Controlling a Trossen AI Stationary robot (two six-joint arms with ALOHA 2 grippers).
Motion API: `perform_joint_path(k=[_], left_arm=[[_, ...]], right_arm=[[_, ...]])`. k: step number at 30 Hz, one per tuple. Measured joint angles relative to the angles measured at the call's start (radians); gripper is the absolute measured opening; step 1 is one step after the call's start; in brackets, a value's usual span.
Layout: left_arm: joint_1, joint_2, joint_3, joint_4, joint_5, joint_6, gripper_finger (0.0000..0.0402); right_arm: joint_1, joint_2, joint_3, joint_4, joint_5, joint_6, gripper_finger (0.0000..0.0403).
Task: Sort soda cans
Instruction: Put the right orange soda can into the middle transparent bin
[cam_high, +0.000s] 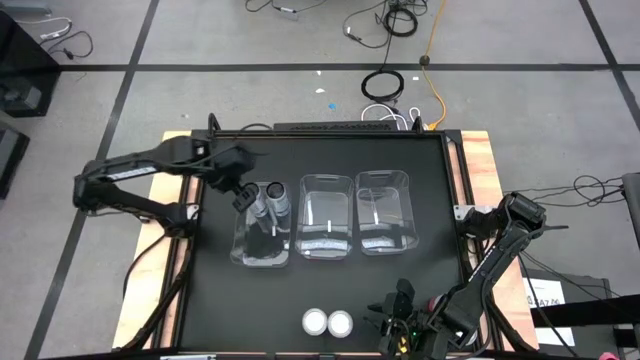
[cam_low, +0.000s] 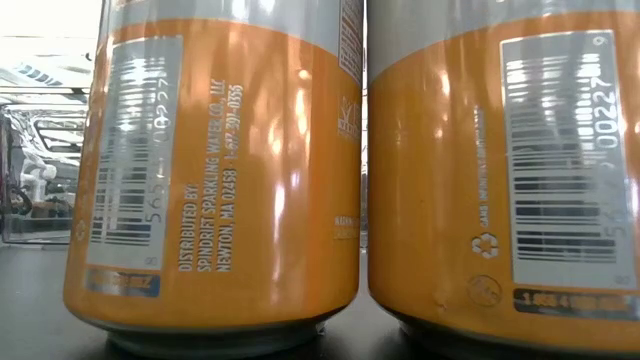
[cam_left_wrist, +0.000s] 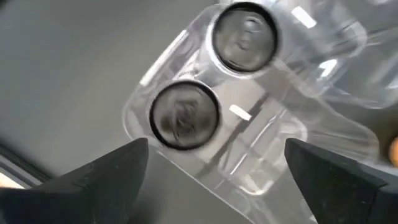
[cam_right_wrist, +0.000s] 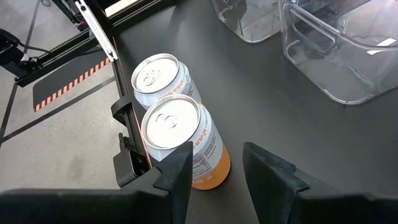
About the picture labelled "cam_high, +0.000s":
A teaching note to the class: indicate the raspberry lime soda can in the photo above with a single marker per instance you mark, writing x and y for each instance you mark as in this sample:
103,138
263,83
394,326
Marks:
470,340
436,302

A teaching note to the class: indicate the black table frame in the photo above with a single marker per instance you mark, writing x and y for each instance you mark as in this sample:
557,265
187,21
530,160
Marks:
325,134

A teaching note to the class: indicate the black case with paper labels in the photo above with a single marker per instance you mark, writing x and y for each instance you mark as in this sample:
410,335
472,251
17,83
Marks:
590,305

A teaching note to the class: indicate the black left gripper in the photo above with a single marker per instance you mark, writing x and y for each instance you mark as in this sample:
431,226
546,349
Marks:
230,162

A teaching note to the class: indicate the silver metal bracket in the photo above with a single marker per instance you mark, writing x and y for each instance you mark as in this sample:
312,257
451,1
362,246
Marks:
462,211

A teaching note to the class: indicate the grey post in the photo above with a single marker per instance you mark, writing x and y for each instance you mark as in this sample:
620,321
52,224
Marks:
632,205

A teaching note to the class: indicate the black perforated box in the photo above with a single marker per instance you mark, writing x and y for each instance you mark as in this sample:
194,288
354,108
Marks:
330,126

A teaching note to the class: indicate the black cabinet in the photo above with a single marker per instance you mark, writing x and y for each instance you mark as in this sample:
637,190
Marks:
25,65

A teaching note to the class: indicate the wooden table side board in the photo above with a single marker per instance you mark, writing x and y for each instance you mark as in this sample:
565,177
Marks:
170,250
477,165

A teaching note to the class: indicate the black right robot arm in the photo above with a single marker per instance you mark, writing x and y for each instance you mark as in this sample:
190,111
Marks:
480,280

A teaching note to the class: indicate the black floor box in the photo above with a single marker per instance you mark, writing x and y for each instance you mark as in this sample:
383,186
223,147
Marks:
10,155

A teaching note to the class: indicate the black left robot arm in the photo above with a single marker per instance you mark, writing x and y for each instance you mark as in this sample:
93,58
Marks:
165,150

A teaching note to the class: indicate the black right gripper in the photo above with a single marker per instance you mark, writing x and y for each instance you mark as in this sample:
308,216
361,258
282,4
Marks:
420,335

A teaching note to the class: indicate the clear plastic bin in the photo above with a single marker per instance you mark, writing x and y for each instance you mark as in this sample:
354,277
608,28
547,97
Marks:
260,245
385,210
325,215

